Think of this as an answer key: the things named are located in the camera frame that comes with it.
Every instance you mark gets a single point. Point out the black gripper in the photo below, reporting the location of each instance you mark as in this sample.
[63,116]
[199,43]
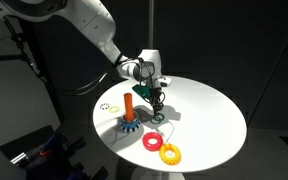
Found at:
[155,98]

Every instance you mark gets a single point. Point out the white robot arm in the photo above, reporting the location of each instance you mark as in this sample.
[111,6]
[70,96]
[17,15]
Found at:
[94,21]

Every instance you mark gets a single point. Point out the white round table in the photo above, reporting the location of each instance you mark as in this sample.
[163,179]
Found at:
[206,126]

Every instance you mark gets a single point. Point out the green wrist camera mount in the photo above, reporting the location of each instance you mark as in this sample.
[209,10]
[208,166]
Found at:
[142,90]

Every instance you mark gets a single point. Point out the orange stacking post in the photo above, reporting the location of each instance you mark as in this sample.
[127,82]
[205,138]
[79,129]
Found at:
[129,115]

